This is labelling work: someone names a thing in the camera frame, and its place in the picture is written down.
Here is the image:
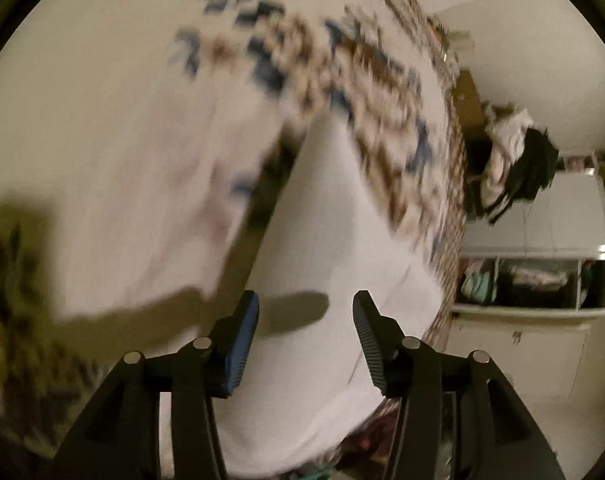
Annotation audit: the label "pile of clothes on cabinet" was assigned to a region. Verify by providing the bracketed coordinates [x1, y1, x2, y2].
[485, 127, 562, 226]

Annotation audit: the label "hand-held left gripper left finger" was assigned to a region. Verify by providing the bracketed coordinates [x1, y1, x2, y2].
[52, 290, 260, 480]

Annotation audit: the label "floral bed sheet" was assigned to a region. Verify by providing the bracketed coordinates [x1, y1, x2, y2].
[0, 0, 463, 461]

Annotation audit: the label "pile of white clothes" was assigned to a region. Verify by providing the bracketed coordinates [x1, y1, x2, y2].
[483, 105, 536, 201]

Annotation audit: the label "brown checkered blanket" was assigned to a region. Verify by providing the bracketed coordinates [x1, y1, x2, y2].
[423, 10, 469, 351]

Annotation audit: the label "white wardrobe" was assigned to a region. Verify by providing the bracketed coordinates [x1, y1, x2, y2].
[450, 150, 605, 319]

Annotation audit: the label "white pants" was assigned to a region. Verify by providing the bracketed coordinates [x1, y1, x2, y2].
[217, 110, 446, 476]

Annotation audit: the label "brown cardboard box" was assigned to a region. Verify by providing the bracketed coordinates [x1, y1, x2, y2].
[455, 70, 489, 137]

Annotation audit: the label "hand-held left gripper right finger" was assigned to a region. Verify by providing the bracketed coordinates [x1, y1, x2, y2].
[353, 289, 566, 480]

